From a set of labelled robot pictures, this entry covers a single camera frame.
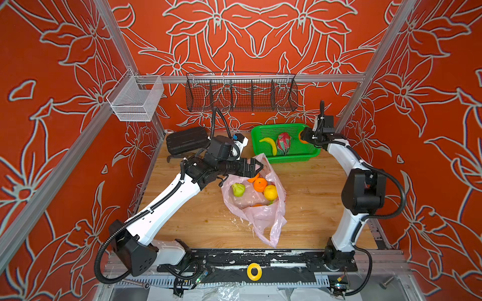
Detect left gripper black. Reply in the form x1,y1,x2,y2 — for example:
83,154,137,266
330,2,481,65
217,156,265,178

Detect green fruit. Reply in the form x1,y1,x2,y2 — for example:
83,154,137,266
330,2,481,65
231,183,246,198

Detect pink dragon fruit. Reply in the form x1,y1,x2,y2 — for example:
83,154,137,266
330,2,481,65
276,132,291,156

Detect orange mandarin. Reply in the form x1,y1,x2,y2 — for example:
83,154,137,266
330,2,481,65
253,177,268,193
298,130,308,144

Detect pink plastic bag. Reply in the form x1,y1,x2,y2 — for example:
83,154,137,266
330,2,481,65
222,154,287,248

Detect yellow mandarin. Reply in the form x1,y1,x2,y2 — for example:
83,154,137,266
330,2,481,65
263,185,278,201

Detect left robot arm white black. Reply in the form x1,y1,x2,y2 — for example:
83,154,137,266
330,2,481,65
94,133,264,284

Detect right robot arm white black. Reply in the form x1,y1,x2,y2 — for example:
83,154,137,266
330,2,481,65
299,113,407,270

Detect green plastic basket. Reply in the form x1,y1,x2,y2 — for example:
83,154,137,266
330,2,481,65
251,124,321,164

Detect black plastic case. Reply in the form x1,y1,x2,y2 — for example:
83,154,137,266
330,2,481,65
166,127,210,155

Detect orange mandarin left edge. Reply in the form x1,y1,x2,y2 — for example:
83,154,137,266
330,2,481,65
247,174,259,183

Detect yellow banana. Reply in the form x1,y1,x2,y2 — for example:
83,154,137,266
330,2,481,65
259,137,277,156

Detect yellow tape roll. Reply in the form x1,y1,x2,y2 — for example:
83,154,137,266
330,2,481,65
247,263,262,282

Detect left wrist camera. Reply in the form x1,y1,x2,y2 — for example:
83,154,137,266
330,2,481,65
232,133,249,151

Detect black wire wall basket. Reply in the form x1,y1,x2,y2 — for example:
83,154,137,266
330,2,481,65
185,71,299,112

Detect clear plastic wall bin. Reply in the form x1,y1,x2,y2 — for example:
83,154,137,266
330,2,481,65
107,69,164,122

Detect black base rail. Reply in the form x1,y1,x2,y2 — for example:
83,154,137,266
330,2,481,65
156,248,358,287

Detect metal bolt on frame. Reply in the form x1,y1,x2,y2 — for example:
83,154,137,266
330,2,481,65
379,276,395,290

